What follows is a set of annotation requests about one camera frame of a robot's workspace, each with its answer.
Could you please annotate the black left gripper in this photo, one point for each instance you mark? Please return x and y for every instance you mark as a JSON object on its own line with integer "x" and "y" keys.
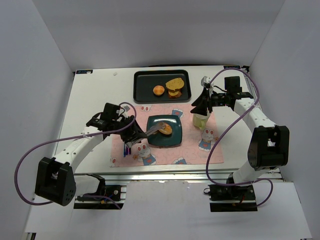
{"x": 129, "y": 130}

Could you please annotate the black baking tray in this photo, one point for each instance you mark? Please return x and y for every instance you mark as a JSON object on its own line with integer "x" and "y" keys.
{"x": 145, "y": 81}

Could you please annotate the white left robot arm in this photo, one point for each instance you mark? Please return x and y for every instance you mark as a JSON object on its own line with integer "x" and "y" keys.
{"x": 56, "y": 180}

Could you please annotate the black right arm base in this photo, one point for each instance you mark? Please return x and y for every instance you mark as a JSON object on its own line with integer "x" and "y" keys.
{"x": 227, "y": 199}

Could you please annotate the silver metal tongs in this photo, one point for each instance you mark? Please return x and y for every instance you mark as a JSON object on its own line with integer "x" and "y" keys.
{"x": 152, "y": 130}

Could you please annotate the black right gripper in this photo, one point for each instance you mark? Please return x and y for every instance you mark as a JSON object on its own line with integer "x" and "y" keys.
{"x": 208, "y": 100}

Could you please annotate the pink bunny placemat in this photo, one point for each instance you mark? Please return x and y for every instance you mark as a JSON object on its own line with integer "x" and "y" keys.
{"x": 193, "y": 150}

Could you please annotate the pale yellow mug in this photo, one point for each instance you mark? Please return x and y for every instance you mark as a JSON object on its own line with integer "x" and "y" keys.
{"x": 200, "y": 121}

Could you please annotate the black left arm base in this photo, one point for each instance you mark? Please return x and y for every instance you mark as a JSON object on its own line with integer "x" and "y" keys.
{"x": 105, "y": 195}

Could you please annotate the small round orange bun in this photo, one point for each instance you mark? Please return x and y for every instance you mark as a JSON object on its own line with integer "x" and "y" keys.
{"x": 158, "y": 90}

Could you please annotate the dark teal square plate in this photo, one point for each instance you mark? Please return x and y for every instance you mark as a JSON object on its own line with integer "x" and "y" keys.
{"x": 163, "y": 140}

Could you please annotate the aluminium table frame rail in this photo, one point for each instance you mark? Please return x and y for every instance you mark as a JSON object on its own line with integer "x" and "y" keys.
{"x": 197, "y": 176}

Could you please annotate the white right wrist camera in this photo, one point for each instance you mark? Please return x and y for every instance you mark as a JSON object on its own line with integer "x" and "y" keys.
{"x": 206, "y": 82}

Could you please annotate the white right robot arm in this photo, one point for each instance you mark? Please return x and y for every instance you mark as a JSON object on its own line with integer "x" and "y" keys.
{"x": 269, "y": 144}

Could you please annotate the sesame round bun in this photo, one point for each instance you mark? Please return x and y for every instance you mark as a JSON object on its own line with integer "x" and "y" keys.
{"x": 164, "y": 128}

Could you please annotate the yellow bread slice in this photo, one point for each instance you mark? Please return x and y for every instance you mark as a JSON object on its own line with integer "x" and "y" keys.
{"x": 175, "y": 84}

